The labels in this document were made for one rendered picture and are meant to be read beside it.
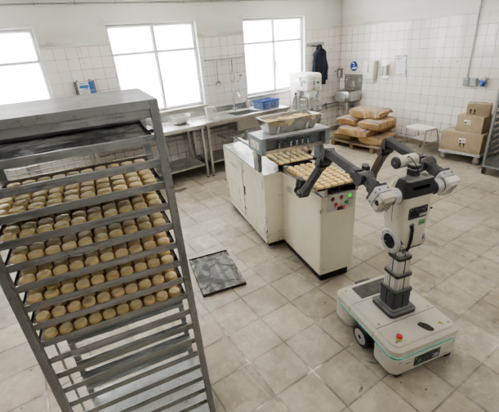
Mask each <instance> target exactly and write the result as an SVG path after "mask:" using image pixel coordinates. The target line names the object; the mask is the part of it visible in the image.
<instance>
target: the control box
mask: <svg viewBox="0 0 499 412"><path fill-rule="evenodd" d="M349 193H351V194H352V195H351V196H350V197H349V196H348V195H349ZM341 195H343V199H340V196H341ZM332 198H335V199H334V201H331V199H332ZM346 200H348V201H349V203H347V204H346V203H345V201H346ZM335 203H338V205H337V206H336V207H335V206H334V204H335ZM353 203H354V191H353V190H347V191H343V192H340V193H336V194H333V195H328V196H327V198H326V212H327V213H331V212H334V211H337V210H339V209H340V210H341V209H344V208H349V207H353ZM343 205H344V208H342V206H343ZM338 208H339V209H338Z"/></svg>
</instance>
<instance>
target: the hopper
mask: <svg viewBox="0 0 499 412"><path fill-rule="evenodd" d="M299 113H302V114H309V115H306V116H301V117H296V118H291V119H281V120H276V121H271V120H273V119H277V118H278V117H284V118H288V117H289V116H293V114H299ZM320 115H321V113H319V112H315V111H312V110H296V111H291V112H285V113H280V114H270V115H265V116H259V117H256V120H257V121H258V123H259V124H260V126H261V128H262V130H263V132H265V133H267V134H269V135H274V134H279V133H285V132H293V131H298V130H303V129H307V128H313V127H314V125H315V124H316V122H317V120H318V119H319V116H320ZM266 121H271V122H266Z"/></svg>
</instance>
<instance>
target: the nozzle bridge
mask: <svg viewBox="0 0 499 412"><path fill-rule="evenodd" d="M247 134H248V145H249V149H251V150H253V160H254V169H255V170H257V171H258V172H262V159H261V156H262V157H263V156H266V155H269V154H273V153H278V152H282V151H286V150H294V149H299V148H303V147H307V146H314V156H315V157H316V158H319V156H320V154H321V152H322V151H323V144H325V145H326V144H329V142H330V127H327V126H324V125H322V124H318V123H316V124H315V125H314V127H313V128H307V129H303V130H298V131H293V132H285V133H279V134H274V135H269V134H267V133H265V132H263V130H260V131H255V132H248V133H247ZM310 134H311V139H310ZM298 135H299V136H300V140H299V136H298ZM307 136H309V139H310V141H309V143H307ZM293 137H294V140H293ZM302 137H303V139H304V140H305V141H304V144H303V145H302V144H301V138H302ZM281 138H282V145H281ZM296 138H297V140H298V141H299V142H298V145H297V146H296ZM290 139H292V141H293V143H292V146H290ZM279 141H280V145H281V146H280V149H279V148H278V142H279ZM284 141H286V148H284Z"/></svg>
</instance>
